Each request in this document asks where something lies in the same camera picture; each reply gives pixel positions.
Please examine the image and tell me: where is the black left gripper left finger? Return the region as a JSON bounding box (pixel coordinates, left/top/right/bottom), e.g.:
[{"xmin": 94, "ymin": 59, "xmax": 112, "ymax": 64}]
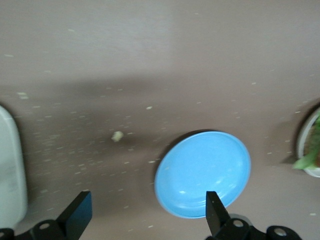
[{"xmin": 0, "ymin": 190, "xmax": 93, "ymax": 240}]

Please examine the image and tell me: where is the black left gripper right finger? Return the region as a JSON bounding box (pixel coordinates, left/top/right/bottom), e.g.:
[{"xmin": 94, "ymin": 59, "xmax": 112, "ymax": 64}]
[{"xmin": 205, "ymin": 191, "xmax": 301, "ymax": 240}]

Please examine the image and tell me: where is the green lettuce leaf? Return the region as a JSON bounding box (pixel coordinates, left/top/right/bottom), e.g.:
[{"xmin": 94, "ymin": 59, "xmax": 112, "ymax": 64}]
[{"xmin": 292, "ymin": 111, "xmax": 320, "ymax": 171}]

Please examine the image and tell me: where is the brown bread slice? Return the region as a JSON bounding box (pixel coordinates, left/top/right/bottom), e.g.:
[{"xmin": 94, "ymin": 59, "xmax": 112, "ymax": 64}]
[{"xmin": 308, "ymin": 126, "xmax": 320, "ymax": 168}]

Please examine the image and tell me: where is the blue round plate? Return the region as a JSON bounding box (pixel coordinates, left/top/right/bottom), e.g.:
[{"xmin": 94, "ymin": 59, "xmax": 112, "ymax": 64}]
[{"xmin": 154, "ymin": 131, "xmax": 252, "ymax": 220}]

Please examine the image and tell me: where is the beige round plate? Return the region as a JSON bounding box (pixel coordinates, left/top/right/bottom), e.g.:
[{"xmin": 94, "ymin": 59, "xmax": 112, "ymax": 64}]
[{"xmin": 296, "ymin": 109, "xmax": 320, "ymax": 179}]

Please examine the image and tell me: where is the white two-slot toaster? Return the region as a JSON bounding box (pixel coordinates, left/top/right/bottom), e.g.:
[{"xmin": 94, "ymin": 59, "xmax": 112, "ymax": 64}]
[{"xmin": 0, "ymin": 104, "xmax": 28, "ymax": 225}]

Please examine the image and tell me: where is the small bread crumb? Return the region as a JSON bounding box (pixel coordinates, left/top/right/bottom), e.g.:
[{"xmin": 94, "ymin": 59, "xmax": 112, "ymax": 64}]
[{"xmin": 110, "ymin": 131, "xmax": 124, "ymax": 143}]

